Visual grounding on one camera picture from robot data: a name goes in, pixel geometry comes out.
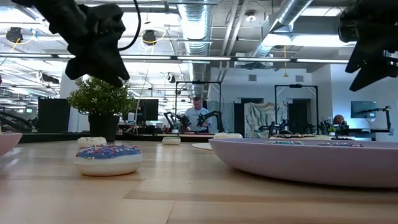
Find black ceiling camera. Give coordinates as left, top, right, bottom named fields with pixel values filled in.
left=5, top=26, right=24, bottom=44
left=142, top=29, right=158, bottom=46

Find purple plate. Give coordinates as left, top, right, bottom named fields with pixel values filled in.
left=208, top=138, right=398, bottom=189

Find small indigo sprinkled donut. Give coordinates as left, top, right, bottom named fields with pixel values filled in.
left=74, top=144, right=144, bottom=177

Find small green iced donut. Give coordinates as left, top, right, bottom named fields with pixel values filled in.
left=162, top=136, right=182, bottom=146

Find silver slanted ceiling duct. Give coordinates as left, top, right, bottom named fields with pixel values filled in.
left=248, top=0, right=315, bottom=58

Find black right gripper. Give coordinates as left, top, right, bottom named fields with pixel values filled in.
left=338, top=0, right=398, bottom=91

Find black background rig frame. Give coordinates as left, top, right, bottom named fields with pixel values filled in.
left=175, top=80, right=222, bottom=133
left=274, top=83, right=319, bottom=134

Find black partition panel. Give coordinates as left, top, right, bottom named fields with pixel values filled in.
left=37, top=97, right=72, bottom=134

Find large white donut blue drizzle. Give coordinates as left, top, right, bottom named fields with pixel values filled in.
left=213, top=132, right=243, bottom=140

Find black background camera stand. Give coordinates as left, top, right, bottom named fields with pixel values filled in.
left=354, top=105, right=395, bottom=136

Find black background robot arms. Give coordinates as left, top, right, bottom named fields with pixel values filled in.
left=257, top=119, right=290, bottom=135

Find small lilac iced donut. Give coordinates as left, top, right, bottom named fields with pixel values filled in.
left=316, top=141, right=364, bottom=148

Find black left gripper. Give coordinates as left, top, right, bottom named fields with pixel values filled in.
left=65, top=3, right=131, bottom=88

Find green potted plant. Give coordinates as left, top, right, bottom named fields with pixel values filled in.
left=67, top=76, right=137, bottom=143

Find small teal iced donut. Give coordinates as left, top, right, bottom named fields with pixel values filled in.
left=266, top=139, right=304, bottom=146

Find large chocolate iced donut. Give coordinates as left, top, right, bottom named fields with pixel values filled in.
left=269, top=133, right=315, bottom=139

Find pink plate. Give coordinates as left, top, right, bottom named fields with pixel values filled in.
left=0, top=132, right=24, bottom=157

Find black desk monitor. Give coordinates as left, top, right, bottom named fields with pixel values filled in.
left=136, top=98, right=160, bottom=122

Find wall-mounted monitor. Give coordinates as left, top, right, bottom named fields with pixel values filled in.
left=350, top=100, right=377, bottom=119

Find black aluminium table frame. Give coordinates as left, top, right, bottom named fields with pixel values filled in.
left=18, top=132, right=215, bottom=144

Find black background machine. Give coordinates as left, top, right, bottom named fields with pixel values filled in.
left=0, top=110, right=37, bottom=134

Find painted hanging cloth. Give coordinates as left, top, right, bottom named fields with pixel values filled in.
left=244, top=101, right=289, bottom=139

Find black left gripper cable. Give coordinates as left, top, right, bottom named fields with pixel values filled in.
left=117, top=0, right=142, bottom=52

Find small cream iced donut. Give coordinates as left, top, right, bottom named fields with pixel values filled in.
left=76, top=136, right=108, bottom=149

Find white round placemat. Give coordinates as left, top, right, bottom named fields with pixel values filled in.
left=191, top=142, right=214, bottom=151

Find person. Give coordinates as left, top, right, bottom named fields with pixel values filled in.
left=332, top=114, right=349, bottom=130
left=179, top=96, right=212, bottom=134

